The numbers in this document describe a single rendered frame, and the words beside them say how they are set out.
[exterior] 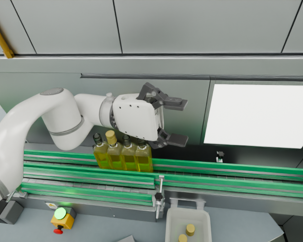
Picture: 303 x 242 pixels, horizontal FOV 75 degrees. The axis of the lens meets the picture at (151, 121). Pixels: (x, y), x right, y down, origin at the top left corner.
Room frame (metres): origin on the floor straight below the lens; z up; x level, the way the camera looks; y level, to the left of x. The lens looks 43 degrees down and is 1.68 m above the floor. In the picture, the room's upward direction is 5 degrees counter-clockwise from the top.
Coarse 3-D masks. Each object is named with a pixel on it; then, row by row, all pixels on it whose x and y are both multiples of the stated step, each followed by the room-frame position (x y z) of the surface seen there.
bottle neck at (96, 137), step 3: (93, 135) 0.52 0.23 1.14; (96, 135) 0.53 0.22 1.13; (99, 135) 0.52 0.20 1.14; (93, 138) 0.51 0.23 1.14; (96, 138) 0.51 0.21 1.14; (99, 138) 0.51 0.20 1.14; (96, 141) 0.51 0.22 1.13; (99, 141) 0.51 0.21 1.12; (96, 144) 0.51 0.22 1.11; (99, 144) 0.51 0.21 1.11; (102, 144) 0.51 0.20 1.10
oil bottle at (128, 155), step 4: (132, 144) 0.51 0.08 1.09; (124, 148) 0.49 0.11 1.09; (128, 148) 0.48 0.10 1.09; (132, 148) 0.49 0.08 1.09; (124, 152) 0.48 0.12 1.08; (128, 152) 0.47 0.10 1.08; (132, 152) 0.47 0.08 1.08; (124, 156) 0.47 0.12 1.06; (128, 156) 0.47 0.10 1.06; (132, 156) 0.47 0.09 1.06; (124, 160) 0.47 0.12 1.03; (128, 160) 0.47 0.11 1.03; (132, 160) 0.47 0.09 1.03; (124, 164) 0.48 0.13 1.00; (128, 164) 0.47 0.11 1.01; (132, 164) 0.47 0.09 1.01; (136, 164) 0.47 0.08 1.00; (128, 168) 0.47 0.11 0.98; (132, 168) 0.47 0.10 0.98; (136, 168) 0.47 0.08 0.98
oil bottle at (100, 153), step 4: (104, 144) 0.52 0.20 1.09; (108, 144) 0.53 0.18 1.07; (96, 148) 0.50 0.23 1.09; (100, 148) 0.50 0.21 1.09; (104, 148) 0.50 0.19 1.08; (96, 152) 0.49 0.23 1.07; (100, 152) 0.49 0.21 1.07; (104, 152) 0.49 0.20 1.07; (96, 156) 0.50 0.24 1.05; (100, 156) 0.49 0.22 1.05; (104, 156) 0.49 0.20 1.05; (100, 160) 0.49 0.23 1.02; (104, 160) 0.49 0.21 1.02; (108, 160) 0.49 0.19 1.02; (100, 164) 0.49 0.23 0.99; (104, 164) 0.49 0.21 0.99; (108, 164) 0.49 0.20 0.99; (100, 168) 0.50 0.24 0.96; (104, 168) 0.49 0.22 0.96; (108, 168) 0.49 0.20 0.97
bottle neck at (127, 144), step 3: (126, 135) 0.51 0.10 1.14; (123, 138) 0.49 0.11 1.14; (126, 138) 0.51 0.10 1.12; (129, 138) 0.49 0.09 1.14; (123, 141) 0.49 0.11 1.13; (126, 141) 0.49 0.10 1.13; (129, 141) 0.49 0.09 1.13; (126, 144) 0.49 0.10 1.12; (129, 144) 0.49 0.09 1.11; (126, 147) 0.49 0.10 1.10; (129, 147) 0.49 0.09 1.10
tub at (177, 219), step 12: (168, 216) 0.32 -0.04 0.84; (180, 216) 0.33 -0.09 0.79; (192, 216) 0.32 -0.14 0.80; (204, 216) 0.31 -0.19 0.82; (168, 228) 0.27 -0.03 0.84; (180, 228) 0.29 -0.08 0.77; (204, 228) 0.28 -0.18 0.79; (168, 240) 0.23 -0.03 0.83; (192, 240) 0.24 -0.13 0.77; (204, 240) 0.24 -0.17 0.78
